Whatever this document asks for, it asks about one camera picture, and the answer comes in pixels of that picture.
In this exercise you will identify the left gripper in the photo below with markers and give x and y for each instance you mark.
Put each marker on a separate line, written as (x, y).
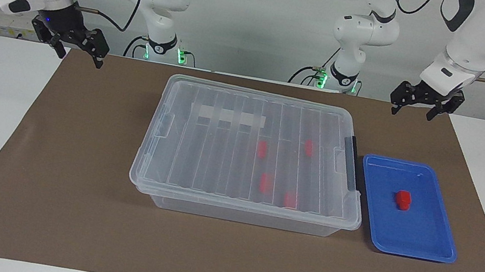
(437, 98)

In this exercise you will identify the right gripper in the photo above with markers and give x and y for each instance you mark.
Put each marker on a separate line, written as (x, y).
(65, 22)

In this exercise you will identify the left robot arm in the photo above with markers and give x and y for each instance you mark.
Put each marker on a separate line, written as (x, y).
(477, 37)

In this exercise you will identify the red block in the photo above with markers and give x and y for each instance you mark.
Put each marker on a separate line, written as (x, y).
(290, 199)
(262, 149)
(404, 200)
(309, 148)
(266, 183)

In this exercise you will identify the clear plastic box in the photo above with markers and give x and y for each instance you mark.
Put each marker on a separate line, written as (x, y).
(238, 215)

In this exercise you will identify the blue plastic tray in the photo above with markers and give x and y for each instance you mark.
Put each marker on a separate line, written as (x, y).
(409, 235)

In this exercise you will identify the clear plastic lid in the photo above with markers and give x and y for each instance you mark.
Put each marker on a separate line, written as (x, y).
(219, 152)

